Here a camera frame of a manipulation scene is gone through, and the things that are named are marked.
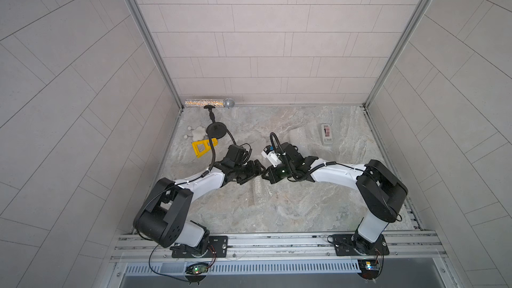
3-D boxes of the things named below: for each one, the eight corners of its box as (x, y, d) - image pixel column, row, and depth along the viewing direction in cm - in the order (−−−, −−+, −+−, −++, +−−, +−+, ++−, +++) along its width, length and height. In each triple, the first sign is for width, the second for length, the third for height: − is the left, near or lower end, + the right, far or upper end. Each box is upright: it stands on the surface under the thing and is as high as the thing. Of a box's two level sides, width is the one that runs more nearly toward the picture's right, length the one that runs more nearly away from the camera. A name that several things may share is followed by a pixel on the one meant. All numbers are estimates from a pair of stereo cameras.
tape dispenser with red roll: (322, 144, 102) (324, 139, 98) (319, 129, 109) (321, 123, 105) (331, 144, 102) (334, 139, 98) (327, 129, 109) (329, 123, 105)
